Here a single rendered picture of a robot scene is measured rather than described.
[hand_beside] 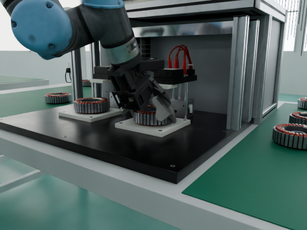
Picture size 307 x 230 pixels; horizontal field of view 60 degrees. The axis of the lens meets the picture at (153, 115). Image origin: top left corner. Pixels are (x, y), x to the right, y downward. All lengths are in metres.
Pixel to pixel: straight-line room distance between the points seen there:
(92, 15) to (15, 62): 5.31
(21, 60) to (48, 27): 5.48
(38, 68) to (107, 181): 5.61
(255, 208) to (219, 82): 0.54
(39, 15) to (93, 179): 0.30
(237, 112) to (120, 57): 0.33
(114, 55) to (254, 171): 0.36
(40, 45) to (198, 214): 0.33
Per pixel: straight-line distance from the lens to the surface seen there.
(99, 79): 0.90
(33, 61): 6.01
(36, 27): 0.41
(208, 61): 0.90
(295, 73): 7.04
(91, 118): 0.79
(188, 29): 0.76
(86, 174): 0.55
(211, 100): 0.91
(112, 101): 0.98
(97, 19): 0.55
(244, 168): 0.55
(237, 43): 0.71
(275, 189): 0.49
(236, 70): 0.71
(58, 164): 0.62
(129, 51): 0.57
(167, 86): 0.71
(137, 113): 0.69
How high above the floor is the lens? 0.97
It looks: 13 degrees down
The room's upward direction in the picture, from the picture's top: straight up
